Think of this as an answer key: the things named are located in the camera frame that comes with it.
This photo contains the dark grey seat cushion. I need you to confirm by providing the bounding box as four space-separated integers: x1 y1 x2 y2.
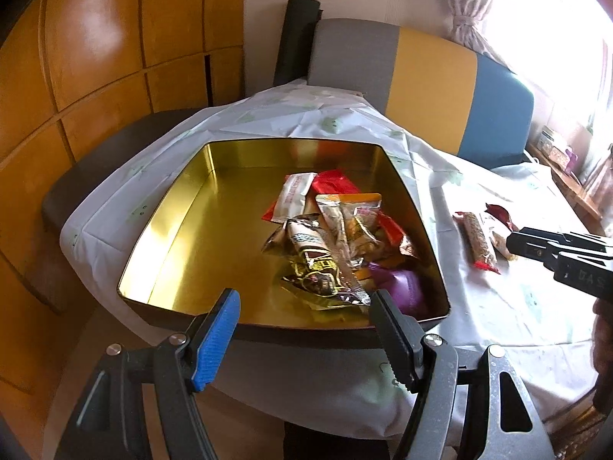
41 108 202 314

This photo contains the black rolled mat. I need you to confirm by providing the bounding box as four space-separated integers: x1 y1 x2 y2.
273 0 323 97

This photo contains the clear cereal bar packet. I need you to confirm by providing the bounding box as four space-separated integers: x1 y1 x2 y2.
481 213 520 262
452 211 501 275

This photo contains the gold metal tin box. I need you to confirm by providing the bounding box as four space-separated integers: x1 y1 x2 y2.
117 138 451 346

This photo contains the white and red snack packet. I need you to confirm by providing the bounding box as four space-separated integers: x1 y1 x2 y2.
275 172 318 223

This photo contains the pale floral curtain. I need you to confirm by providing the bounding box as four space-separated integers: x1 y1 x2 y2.
443 0 508 56

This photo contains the tissue box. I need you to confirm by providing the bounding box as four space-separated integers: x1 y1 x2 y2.
536 127 573 161

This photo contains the red patterned snack packet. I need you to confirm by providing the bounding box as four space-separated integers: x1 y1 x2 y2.
378 213 417 260

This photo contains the orange nut snack packet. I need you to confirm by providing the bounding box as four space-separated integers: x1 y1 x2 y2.
315 193 384 269

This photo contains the purple snack packet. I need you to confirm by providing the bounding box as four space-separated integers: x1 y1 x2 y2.
369 263 427 319

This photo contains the white green-printed tablecloth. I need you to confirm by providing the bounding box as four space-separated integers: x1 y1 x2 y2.
60 77 604 437

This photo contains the dark red foil snack packet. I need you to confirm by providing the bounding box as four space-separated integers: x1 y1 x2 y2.
485 202 520 231

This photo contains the grey yellow blue sofa backrest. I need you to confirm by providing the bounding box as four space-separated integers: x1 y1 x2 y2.
306 18 534 168

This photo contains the wooden wardrobe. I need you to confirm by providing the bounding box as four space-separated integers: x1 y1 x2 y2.
0 0 247 307

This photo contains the window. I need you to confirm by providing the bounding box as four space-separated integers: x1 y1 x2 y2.
479 0 613 130

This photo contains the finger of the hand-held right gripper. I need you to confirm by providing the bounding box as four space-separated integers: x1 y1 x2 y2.
520 227 613 251
506 232 563 269

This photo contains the gold brown snack packet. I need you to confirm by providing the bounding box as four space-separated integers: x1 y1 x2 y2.
280 254 372 307
261 213 336 260

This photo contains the long red snack packet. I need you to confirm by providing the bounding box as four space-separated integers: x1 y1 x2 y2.
261 170 360 221

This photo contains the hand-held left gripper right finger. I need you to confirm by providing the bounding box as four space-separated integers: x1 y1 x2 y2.
369 290 551 460

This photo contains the person's right hand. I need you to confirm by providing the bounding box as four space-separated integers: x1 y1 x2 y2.
593 299 613 375

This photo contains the rattan chair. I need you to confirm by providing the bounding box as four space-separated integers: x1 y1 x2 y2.
546 393 609 446

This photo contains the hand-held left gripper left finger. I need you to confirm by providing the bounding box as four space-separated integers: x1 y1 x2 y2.
55 289 240 460

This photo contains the wooden side shelf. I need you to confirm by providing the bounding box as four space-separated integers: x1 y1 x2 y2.
527 144 604 221

